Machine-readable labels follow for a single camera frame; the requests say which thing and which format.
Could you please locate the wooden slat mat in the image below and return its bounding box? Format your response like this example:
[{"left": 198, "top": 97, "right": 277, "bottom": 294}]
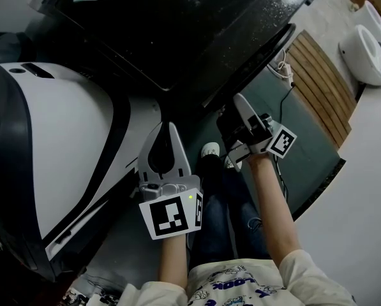
[{"left": 285, "top": 30, "right": 357, "bottom": 150}]

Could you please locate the person's right forearm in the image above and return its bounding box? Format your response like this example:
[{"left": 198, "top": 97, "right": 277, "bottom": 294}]
[{"left": 246, "top": 153, "right": 303, "bottom": 265}]

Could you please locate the black cable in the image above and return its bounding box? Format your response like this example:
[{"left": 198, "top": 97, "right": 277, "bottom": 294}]
[{"left": 272, "top": 80, "right": 297, "bottom": 200}]

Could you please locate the person's white shoe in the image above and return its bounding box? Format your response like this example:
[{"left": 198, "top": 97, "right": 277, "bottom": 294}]
[
  {"left": 200, "top": 142, "right": 221, "bottom": 159},
  {"left": 223, "top": 156, "right": 243, "bottom": 173}
]

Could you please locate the black white printed fabric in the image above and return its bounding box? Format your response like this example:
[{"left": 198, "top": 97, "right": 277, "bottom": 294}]
[{"left": 61, "top": 273, "right": 127, "bottom": 306}]

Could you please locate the person's white printed shirt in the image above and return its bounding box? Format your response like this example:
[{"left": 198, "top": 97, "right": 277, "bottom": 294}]
[{"left": 119, "top": 249, "right": 357, "bottom": 306}]

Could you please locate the black speckled stone curb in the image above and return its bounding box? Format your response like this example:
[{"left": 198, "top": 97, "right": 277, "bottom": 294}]
[{"left": 291, "top": 157, "right": 347, "bottom": 221}]

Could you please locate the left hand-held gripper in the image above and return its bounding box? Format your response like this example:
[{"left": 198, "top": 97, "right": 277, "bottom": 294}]
[{"left": 138, "top": 121, "right": 204, "bottom": 241}]

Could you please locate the person's white right shoe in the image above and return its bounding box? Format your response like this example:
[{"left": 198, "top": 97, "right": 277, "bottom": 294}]
[{"left": 223, "top": 156, "right": 243, "bottom": 173}]

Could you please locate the white power strip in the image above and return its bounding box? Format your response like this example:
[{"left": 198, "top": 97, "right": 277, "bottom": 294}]
[{"left": 274, "top": 60, "right": 295, "bottom": 81}]

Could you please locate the person's right leg in jeans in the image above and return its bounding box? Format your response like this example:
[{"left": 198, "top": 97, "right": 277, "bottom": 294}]
[{"left": 221, "top": 167, "right": 271, "bottom": 261}]

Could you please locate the black speckled counter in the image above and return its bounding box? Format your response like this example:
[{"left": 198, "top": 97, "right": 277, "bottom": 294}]
[{"left": 24, "top": 0, "right": 322, "bottom": 108}]

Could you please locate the person's left leg in jeans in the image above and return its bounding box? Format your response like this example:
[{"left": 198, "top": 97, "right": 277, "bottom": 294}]
[{"left": 189, "top": 154, "right": 239, "bottom": 265}]

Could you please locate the white toilet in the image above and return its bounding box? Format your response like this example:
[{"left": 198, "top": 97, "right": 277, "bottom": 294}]
[
  {"left": 338, "top": 24, "right": 381, "bottom": 87},
  {"left": 357, "top": 0, "right": 381, "bottom": 46}
]

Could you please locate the person's white left shoe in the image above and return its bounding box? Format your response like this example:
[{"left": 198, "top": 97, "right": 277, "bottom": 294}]
[{"left": 200, "top": 142, "right": 221, "bottom": 159}]

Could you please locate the person's left forearm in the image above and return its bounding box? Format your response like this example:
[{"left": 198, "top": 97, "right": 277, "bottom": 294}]
[{"left": 159, "top": 233, "right": 191, "bottom": 295}]

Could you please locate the white washing machine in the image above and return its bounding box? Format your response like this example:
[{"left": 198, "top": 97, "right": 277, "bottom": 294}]
[{"left": 0, "top": 33, "right": 164, "bottom": 284}]

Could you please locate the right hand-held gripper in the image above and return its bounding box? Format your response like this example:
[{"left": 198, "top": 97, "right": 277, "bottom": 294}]
[{"left": 216, "top": 92, "right": 298, "bottom": 173}]

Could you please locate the person's leg in jeans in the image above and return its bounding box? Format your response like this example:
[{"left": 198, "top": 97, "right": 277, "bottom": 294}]
[
  {"left": 221, "top": 167, "right": 271, "bottom": 261},
  {"left": 189, "top": 154, "right": 239, "bottom": 265}
]

